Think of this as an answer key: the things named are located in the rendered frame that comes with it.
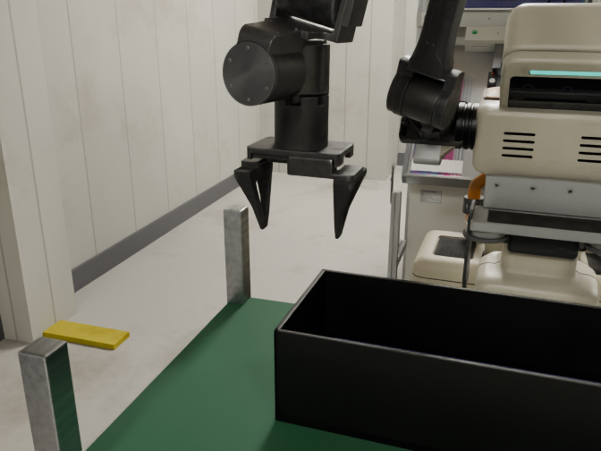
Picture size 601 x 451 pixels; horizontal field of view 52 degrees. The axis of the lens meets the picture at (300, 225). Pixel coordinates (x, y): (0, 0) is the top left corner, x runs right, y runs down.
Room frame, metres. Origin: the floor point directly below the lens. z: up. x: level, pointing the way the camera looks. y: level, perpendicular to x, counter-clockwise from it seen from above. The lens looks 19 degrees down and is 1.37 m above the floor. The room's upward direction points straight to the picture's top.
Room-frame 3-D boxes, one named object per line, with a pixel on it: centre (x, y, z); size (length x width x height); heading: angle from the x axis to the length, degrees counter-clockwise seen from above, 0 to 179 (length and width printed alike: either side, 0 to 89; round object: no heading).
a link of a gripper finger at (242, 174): (0.66, 0.03, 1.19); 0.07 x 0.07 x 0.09; 71
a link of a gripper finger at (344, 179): (0.64, -0.03, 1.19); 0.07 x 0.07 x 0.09; 71
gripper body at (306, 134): (0.65, 0.00, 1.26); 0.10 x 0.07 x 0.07; 71
